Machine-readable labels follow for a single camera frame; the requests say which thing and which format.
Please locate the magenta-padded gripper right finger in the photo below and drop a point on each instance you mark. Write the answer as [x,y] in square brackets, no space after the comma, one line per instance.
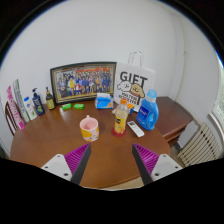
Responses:
[163,165]

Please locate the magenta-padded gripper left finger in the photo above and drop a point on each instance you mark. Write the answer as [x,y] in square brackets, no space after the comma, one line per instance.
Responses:
[60,165]

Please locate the orange juice bottle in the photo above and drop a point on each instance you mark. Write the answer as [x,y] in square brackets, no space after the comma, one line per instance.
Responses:
[120,120]

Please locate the white radiator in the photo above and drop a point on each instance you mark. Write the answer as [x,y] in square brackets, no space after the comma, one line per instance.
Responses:
[200,146]

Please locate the pink mug with orange print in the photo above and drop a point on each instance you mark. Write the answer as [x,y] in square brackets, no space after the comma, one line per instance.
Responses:
[88,131]

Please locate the white remote control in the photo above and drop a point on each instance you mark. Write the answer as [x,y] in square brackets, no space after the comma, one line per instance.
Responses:
[135,129]

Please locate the dark wooden side table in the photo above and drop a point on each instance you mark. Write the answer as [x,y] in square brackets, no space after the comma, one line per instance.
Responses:
[171,118]

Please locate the blue detergent bottle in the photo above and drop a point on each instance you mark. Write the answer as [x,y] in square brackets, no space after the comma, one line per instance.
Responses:
[146,115]

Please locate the flat round red coaster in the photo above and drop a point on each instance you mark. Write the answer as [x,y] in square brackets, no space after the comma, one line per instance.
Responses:
[115,134]

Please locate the white bottle with blue cap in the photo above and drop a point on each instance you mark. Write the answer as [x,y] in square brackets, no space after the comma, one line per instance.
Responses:
[30,110]

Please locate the dark blue pump bottle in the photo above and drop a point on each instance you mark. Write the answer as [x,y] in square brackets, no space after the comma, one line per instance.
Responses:
[38,105]

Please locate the amber pump bottle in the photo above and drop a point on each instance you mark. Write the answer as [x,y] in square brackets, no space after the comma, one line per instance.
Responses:
[50,101]

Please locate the colourful puzzle cube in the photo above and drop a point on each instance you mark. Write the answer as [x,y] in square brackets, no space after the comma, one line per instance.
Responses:
[131,107]

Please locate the brown wooden chair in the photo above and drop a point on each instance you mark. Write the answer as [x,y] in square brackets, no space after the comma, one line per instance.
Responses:
[9,118]

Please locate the small beige snack packet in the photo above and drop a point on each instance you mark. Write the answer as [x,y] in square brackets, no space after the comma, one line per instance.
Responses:
[114,110]

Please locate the white and green box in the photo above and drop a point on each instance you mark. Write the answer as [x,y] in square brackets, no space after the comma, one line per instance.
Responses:
[20,100]

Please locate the blue tissue pack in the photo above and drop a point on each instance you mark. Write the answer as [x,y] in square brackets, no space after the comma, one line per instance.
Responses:
[104,102]

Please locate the window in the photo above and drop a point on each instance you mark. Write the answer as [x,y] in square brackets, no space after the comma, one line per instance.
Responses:
[220,106]

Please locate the framed group photo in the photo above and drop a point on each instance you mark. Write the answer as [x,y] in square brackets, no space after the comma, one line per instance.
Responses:
[83,81]

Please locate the white paper gift bag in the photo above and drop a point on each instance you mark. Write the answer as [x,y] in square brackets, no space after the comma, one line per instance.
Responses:
[133,80]

